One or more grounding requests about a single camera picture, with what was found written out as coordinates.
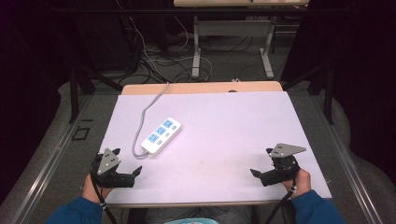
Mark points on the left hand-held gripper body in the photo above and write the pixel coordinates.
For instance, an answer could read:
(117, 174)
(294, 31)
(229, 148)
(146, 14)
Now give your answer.
(107, 161)

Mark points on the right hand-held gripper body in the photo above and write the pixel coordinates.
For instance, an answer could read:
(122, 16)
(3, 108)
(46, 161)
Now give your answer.
(284, 166)

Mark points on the person's right hand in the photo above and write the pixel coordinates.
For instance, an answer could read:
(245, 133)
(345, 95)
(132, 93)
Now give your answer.
(301, 184)

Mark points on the person's left hand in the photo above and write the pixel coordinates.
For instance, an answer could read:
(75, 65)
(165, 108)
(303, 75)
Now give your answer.
(92, 191)

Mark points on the white power strip blue sockets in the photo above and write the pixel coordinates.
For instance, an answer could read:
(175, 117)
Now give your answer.
(160, 136)

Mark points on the white table mat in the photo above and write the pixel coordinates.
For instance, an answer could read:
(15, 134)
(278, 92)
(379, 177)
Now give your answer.
(224, 130)

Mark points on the person's grey trousers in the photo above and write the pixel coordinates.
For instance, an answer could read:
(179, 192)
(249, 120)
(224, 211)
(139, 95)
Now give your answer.
(218, 213)

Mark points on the black metal stand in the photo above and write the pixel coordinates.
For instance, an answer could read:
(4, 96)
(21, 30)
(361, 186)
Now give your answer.
(328, 93)
(74, 96)

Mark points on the teal cloth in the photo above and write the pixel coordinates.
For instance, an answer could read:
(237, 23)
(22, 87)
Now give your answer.
(190, 221)

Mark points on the dark curtain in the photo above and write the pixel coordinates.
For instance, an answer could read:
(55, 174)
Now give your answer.
(28, 62)
(364, 62)

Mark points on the metal floor rail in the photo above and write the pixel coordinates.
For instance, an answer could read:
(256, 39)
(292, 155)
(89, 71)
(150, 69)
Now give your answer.
(46, 169)
(348, 169)

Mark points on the white metal desk frame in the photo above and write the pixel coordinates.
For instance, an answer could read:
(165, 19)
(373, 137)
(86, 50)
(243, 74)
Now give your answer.
(232, 28)

